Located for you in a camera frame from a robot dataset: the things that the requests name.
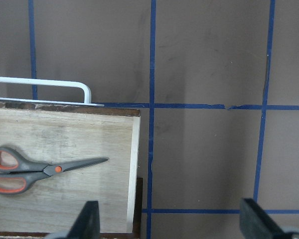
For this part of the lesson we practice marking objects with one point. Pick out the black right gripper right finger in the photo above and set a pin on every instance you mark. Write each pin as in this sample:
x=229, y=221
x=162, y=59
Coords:
x=255, y=223

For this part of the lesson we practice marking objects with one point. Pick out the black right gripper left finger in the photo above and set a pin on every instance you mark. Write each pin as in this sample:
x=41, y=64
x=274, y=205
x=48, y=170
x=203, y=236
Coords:
x=86, y=226

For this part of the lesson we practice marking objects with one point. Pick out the grey orange scissors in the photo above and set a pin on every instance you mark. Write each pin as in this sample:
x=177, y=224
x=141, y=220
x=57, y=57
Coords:
x=17, y=174

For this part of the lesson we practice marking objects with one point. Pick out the brown wooden drawer cabinet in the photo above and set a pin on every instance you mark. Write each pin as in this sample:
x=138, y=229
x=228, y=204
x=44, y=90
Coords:
x=96, y=152

